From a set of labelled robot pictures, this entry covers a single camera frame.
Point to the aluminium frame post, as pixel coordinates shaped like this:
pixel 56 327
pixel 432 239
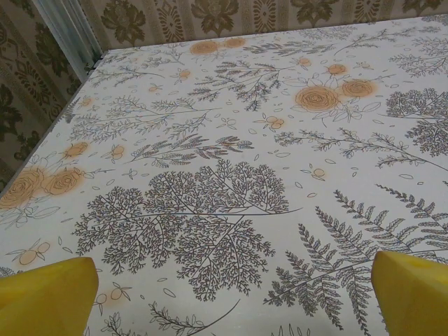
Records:
pixel 66 28

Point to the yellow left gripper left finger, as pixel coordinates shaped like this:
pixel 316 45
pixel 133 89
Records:
pixel 45 301

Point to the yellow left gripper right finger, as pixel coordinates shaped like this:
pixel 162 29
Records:
pixel 416 301

